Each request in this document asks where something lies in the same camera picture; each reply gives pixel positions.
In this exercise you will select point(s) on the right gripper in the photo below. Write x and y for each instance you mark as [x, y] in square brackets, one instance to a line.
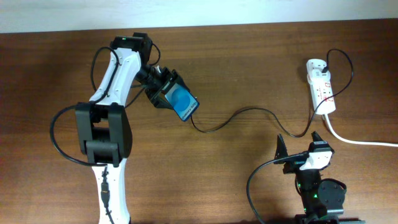
[293, 165]

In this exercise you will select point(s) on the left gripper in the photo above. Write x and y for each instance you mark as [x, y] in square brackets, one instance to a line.
[153, 95]

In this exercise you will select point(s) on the blue Galaxy smartphone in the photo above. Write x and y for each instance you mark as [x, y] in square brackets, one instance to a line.
[182, 101]

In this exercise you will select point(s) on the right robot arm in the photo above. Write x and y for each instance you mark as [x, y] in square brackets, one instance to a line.
[322, 199]

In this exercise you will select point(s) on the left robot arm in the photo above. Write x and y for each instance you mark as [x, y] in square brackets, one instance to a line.
[104, 132]

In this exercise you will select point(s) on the white USB charger adapter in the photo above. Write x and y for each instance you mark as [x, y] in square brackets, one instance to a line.
[315, 71]

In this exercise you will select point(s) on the white power strip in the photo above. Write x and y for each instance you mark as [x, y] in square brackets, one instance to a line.
[323, 102]

